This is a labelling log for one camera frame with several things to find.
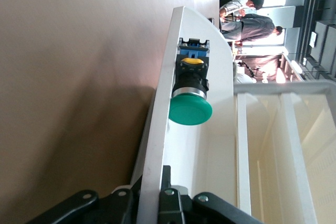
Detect green push button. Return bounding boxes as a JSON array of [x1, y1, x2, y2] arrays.
[[167, 37, 213, 127]]

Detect brown background table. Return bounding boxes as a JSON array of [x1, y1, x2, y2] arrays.
[[233, 53, 305, 84]]

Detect person in grey jacket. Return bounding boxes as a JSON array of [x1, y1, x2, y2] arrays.
[[221, 13, 284, 44]]

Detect dark storage shelf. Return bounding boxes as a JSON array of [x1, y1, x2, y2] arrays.
[[288, 0, 336, 78]]

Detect person in white shirt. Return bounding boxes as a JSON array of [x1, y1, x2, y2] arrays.
[[219, 0, 265, 17]]

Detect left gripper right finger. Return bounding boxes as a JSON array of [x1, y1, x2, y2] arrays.
[[157, 165, 265, 224]]

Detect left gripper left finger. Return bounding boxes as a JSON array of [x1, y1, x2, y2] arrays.
[[25, 179, 141, 224]]

